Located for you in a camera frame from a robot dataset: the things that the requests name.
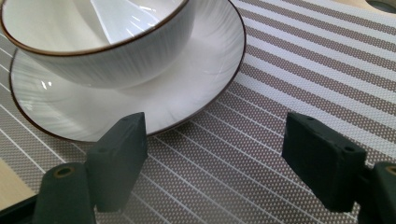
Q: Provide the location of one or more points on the white bowl dark rim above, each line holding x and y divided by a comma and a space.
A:
62, 28

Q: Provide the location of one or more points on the white ribbed plate dark rim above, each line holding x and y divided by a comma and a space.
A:
186, 87

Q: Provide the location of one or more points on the white ceramic spoon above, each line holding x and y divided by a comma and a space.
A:
124, 18

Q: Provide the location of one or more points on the round dark table grommet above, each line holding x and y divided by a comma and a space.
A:
384, 4

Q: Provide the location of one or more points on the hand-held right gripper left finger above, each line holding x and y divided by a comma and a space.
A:
120, 161

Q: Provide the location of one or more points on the striped brown white placemat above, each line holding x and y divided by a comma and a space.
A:
280, 77

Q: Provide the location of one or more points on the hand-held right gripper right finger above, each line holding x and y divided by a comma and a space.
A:
323, 161

